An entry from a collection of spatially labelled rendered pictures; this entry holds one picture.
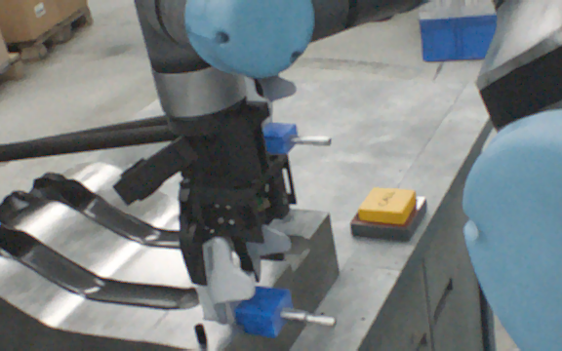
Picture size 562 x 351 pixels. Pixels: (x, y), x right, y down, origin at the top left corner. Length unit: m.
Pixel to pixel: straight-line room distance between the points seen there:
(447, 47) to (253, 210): 3.29
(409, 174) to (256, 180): 0.53
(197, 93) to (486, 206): 0.43
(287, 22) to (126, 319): 0.42
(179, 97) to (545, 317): 0.45
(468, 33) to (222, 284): 3.23
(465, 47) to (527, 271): 3.67
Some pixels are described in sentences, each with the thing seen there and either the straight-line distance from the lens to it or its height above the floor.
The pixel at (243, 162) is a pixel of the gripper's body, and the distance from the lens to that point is 0.67.
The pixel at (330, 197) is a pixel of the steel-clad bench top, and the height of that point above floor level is 0.80.
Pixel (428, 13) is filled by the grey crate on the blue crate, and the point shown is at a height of 0.25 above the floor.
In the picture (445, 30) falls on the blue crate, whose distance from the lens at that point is 3.89.
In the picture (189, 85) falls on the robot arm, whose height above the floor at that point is 1.14.
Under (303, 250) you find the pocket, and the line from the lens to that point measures 0.90.
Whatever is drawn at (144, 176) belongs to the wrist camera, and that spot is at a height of 1.05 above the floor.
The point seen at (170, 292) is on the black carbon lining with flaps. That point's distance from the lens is 0.86.
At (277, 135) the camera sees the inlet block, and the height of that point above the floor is 0.94.
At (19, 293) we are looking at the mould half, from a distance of 0.90.
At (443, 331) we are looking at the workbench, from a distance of 1.41.
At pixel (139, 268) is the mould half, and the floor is 0.88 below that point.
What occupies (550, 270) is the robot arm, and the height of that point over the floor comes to 1.21.
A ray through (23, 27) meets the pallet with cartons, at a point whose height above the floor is 0.23.
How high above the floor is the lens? 1.35
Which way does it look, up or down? 26 degrees down
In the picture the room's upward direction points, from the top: 11 degrees counter-clockwise
